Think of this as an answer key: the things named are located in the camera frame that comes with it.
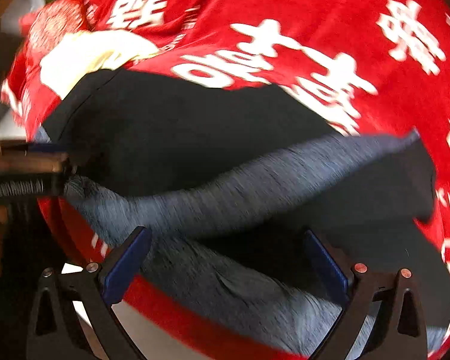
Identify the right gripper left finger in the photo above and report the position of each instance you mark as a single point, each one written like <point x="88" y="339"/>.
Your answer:
<point x="54" y="330"/>

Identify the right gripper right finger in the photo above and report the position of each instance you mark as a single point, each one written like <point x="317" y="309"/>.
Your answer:
<point x="399" y="331"/>

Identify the red embroidered cushion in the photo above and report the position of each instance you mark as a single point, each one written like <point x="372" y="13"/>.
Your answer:
<point x="45" y="28"/>

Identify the red blanket with white characters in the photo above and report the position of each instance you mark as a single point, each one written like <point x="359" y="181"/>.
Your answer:
<point x="365" y="66"/>

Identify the black pants with grey lining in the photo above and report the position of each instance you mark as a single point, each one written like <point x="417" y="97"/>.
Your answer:
<point x="230" y="182"/>

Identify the cream cloth on blanket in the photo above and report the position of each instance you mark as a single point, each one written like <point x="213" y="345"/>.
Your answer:
<point x="78" y="54"/>

